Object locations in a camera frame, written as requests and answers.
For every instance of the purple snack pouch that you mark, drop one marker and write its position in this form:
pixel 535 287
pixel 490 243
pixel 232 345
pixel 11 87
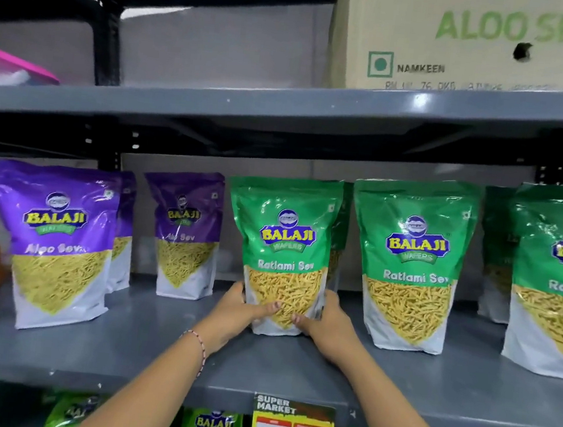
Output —
pixel 123 235
pixel 185 231
pixel 56 229

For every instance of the green snack pouch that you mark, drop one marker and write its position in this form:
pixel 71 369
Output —
pixel 415 243
pixel 553 277
pixel 285 221
pixel 342 226
pixel 496 251

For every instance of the person's left forearm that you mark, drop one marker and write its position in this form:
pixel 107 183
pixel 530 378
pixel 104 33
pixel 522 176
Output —
pixel 145 391

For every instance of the person's right hand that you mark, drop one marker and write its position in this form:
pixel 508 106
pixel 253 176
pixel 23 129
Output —
pixel 334 333

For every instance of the grey metal shelf rack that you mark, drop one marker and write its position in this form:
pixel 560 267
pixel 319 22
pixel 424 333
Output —
pixel 150 342

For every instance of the brown cardboard carton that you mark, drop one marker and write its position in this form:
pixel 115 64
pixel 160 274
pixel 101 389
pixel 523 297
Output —
pixel 456 44

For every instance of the person's left thumb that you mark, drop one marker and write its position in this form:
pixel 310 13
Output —
pixel 267 310

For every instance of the person's right forearm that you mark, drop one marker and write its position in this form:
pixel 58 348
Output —
pixel 396 415

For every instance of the clear container with pink lid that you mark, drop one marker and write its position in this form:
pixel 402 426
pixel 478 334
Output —
pixel 7 67

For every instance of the white tube light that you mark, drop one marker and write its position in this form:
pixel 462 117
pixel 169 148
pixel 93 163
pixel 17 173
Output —
pixel 154 12

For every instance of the person's right thumb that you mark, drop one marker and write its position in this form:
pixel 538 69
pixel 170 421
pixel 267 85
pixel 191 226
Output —
pixel 304 322

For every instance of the person's left hand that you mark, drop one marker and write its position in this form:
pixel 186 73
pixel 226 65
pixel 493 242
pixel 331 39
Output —
pixel 224 319

